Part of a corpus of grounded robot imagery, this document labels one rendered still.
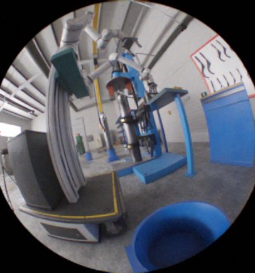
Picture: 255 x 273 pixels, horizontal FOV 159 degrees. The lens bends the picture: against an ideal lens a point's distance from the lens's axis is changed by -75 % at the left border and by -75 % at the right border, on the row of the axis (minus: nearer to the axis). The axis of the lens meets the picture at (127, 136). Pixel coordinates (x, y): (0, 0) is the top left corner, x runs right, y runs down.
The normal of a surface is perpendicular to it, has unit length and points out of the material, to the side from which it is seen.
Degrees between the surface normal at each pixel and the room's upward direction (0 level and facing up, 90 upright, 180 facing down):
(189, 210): 62
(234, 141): 90
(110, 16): 173
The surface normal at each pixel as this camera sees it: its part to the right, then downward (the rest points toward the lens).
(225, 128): -0.94, 0.23
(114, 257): -0.23, -0.97
